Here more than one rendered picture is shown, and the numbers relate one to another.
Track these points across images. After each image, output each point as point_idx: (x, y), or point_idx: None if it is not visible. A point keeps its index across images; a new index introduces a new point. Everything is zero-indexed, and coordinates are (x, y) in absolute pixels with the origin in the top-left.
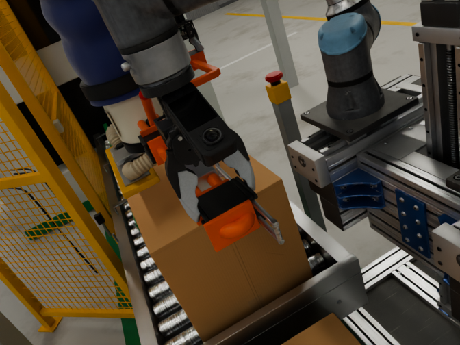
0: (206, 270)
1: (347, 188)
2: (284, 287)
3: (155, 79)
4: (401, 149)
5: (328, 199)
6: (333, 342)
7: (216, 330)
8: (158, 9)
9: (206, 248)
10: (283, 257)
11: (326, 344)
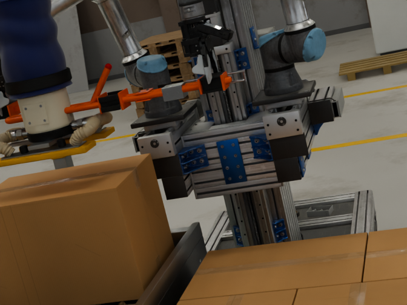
0: (136, 216)
1: (183, 160)
2: (166, 253)
3: (201, 13)
4: (203, 127)
5: (172, 174)
6: (225, 254)
7: (148, 281)
8: None
9: (134, 195)
10: (161, 223)
11: (222, 256)
